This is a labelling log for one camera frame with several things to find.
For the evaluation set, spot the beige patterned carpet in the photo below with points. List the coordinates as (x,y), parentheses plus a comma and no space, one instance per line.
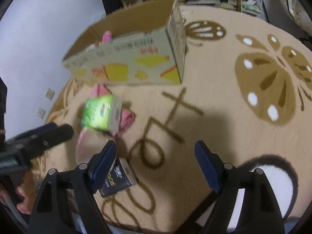
(246,96)

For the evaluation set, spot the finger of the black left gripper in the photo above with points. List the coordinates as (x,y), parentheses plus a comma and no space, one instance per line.
(34,142)

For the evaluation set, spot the wall socket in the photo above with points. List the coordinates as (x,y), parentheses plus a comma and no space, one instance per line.
(49,94)
(41,113)

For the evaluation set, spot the person's left hand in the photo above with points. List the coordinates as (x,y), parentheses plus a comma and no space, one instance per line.
(26,190)

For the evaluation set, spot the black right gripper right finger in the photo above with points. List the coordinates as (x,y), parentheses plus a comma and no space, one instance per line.
(245,201)

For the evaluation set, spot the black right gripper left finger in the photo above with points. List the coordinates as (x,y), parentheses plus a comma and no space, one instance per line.
(51,211)

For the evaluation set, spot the pink cloth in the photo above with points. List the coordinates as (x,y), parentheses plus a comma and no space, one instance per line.
(127,117)

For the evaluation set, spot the green tissue pack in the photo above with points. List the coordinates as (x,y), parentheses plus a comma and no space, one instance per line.
(102,113)

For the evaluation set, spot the open cardboard box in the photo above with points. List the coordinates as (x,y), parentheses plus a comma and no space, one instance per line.
(142,44)

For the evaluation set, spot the white folded mattress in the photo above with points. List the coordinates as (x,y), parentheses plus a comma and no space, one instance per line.
(300,12)

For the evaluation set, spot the black Face tissue pack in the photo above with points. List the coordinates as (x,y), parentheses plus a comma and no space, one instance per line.
(119,178)

